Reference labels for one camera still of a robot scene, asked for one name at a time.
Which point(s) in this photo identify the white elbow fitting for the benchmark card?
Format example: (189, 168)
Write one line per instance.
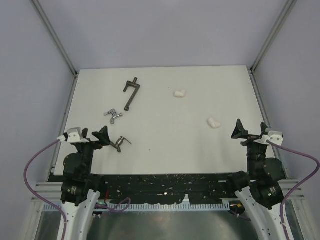
(214, 124)

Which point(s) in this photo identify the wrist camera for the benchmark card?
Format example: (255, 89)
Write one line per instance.
(72, 135)
(271, 137)

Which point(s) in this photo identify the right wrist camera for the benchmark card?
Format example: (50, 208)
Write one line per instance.
(271, 137)

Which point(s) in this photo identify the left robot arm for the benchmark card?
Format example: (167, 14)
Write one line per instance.
(79, 190)

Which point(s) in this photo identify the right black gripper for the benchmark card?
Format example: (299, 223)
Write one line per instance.
(239, 130)

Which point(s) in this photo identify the chrome faucet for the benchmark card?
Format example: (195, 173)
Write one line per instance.
(114, 115)

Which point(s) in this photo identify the white slotted cable duct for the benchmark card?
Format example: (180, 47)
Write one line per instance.
(182, 207)

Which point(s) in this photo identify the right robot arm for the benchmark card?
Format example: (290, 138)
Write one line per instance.
(258, 188)

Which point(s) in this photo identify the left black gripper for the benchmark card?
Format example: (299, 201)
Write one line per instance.
(103, 137)

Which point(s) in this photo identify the far white elbow fitting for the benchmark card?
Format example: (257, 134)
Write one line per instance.
(180, 93)

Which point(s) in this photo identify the left aluminium frame post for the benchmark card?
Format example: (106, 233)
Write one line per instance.
(53, 35)

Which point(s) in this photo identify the aluminium frame post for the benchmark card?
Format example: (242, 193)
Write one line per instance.
(273, 33)
(53, 35)

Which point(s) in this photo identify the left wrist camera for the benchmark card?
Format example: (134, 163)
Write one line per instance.
(72, 135)

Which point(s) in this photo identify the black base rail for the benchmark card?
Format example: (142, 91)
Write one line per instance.
(169, 189)

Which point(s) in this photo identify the right aluminium frame post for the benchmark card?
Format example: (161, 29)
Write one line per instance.
(273, 33)

